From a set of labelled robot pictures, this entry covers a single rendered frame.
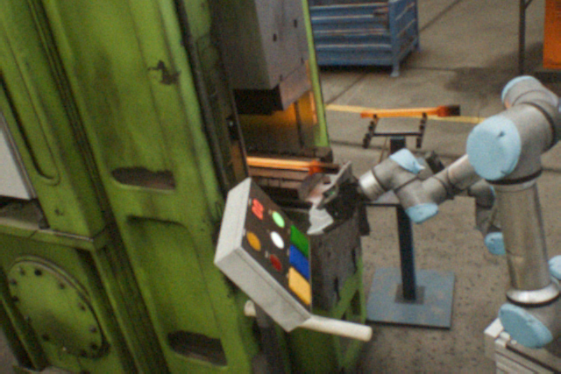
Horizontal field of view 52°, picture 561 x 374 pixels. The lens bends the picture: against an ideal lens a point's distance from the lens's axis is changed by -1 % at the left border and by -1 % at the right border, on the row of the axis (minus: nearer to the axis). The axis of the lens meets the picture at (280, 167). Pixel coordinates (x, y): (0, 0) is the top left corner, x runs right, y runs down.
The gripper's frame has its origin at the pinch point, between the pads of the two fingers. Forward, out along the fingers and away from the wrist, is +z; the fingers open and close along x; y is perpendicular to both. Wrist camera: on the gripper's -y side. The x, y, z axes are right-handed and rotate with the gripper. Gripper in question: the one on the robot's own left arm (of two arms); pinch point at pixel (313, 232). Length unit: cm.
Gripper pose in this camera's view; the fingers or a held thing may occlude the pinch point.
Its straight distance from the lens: 167.6
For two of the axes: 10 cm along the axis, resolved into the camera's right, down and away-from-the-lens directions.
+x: -0.3, 4.7, -8.8
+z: -7.7, 5.5, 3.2
